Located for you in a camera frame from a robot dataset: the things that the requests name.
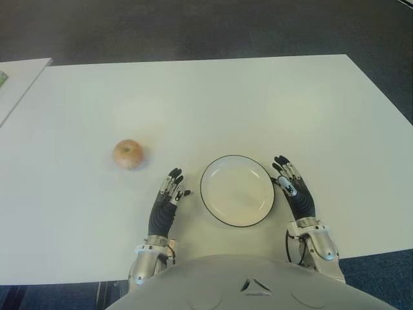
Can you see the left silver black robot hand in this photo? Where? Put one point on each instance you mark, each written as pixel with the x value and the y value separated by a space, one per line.
pixel 163 213

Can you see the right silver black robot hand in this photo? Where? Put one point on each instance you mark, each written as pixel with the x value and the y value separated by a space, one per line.
pixel 301 201

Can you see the reddish yellow apple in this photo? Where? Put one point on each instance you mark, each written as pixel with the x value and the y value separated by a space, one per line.
pixel 127 154

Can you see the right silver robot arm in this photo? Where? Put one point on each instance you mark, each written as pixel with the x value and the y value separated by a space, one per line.
pixel 322 242

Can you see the white plate with black rim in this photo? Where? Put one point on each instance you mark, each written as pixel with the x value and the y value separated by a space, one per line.
pixel 237 193

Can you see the dark table leg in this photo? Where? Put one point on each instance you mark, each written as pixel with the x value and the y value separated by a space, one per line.
pixel 106 294

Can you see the grey robot torso shell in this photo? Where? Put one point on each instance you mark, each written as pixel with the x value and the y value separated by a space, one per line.
pixel 251 290

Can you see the adjacent white table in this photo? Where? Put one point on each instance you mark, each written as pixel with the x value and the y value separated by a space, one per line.
pixel 19 80

